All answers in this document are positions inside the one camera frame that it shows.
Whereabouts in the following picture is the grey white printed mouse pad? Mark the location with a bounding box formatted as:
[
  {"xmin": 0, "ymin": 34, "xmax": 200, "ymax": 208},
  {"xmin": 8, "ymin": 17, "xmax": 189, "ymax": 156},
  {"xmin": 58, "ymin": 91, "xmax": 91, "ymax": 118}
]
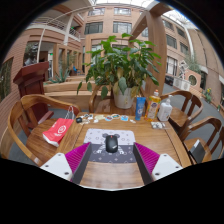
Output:
[{"xmin": 83, "ymin": 128, "xmax": 137, "ymax": 164}]

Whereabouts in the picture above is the white pump bottle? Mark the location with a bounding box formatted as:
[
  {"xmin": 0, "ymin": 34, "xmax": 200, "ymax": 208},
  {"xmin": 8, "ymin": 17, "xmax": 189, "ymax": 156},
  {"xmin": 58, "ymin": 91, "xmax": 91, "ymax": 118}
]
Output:
[{"xmin": 157, "ymin": 94, "xmax": 174, "ymax": 122}]

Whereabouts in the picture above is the small white plastic packet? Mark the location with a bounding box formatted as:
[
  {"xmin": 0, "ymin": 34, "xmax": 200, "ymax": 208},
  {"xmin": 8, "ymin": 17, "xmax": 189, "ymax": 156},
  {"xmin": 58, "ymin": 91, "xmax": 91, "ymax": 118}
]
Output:
[{"xmin": 150, "ymin": 121, "xmax": 166, "ymax": 130}]

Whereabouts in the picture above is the grey bust statue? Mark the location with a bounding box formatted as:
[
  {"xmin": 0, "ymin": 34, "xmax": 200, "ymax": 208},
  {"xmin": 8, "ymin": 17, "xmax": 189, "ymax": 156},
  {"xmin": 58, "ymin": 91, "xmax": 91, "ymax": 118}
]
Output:
[{"xmin": 24, "ymin": 44, "xmax": 38, "ymax": 66}]

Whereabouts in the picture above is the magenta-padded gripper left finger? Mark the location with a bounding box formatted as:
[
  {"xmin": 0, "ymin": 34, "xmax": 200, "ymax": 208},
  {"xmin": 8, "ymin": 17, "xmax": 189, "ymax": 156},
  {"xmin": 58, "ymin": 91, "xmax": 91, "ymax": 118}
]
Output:
[{"xmin": 39, "ymin": 142, "xmax": 93, "ymax": 185}]

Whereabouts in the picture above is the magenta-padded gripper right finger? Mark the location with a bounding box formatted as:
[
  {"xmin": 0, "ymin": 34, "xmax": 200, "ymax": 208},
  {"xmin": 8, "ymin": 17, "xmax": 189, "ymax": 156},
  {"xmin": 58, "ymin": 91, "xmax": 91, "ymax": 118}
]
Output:
[{"xmin": 133, "ymin": 142, "xmax": 184, "ymax": 185}]

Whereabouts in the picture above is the wooden armchair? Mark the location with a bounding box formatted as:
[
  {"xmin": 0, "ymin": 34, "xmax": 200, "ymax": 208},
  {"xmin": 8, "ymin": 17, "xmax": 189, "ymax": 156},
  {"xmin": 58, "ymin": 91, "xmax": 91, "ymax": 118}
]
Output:
[{"xmin": 7, "ymin": 93, "xmax": 82, "ymax": 167}]

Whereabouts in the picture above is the blue tube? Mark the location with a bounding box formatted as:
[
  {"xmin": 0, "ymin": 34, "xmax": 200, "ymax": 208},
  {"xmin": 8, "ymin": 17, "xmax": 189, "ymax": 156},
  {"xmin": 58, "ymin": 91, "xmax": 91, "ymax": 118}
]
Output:
[{"xmin": 134, "ymin": 96, "xmax": 147, "ymax": 121}]

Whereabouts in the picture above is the black computer mouse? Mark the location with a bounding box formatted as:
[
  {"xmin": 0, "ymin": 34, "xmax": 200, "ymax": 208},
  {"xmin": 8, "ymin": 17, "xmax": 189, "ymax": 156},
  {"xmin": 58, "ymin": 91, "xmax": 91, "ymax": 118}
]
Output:
[{"xmin": 105, "ymin": 134, "xmax": 119, "ymax": 154}]

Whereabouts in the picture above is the potted green plant white pot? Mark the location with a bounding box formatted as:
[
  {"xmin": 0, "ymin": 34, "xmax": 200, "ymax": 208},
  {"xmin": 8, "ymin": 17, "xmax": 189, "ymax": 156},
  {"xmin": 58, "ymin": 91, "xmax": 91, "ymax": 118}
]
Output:
[{"xmin": 76, "ymin": 32, "xmax": 163, "ymax": 110}]

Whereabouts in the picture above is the yellow liquid bottle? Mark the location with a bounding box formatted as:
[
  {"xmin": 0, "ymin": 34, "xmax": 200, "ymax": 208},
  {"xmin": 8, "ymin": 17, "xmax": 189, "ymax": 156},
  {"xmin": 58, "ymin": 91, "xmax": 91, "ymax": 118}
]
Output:
[{"xmin": 144, "ymin": 89, "xmax": 162, "ymax": 122}]

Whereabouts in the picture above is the dark red wooden lectern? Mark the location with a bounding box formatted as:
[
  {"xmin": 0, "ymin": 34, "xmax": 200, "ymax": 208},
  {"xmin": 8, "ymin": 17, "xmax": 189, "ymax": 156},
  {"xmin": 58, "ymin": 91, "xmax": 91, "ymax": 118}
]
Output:
[{"xmin": 13, "ymin": 61, "xmax": 54, "ymax": 129}]

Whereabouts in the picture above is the red paper shopping bag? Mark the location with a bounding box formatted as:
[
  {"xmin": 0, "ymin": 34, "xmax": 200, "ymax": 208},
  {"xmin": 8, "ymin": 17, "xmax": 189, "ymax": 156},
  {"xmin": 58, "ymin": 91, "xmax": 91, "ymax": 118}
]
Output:
[{"xmin": 42, "ymin": 105, "xmax": 76, "ymax": 148}]

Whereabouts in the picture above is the wooden chair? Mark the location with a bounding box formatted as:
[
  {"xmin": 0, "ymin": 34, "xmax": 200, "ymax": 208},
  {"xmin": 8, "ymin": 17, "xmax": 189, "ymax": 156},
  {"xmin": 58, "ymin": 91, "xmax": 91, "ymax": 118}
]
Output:
[
  {"xmin": 88, "ymin": 84, "xmax": 114, "ymax": 114},
  {"xmin": 159, "ymin": 89, "xmax": 204, "ymax": 135},
  {"xmin": 183, "ymin": 116, "xmax": 224, "ymax": 164}
]

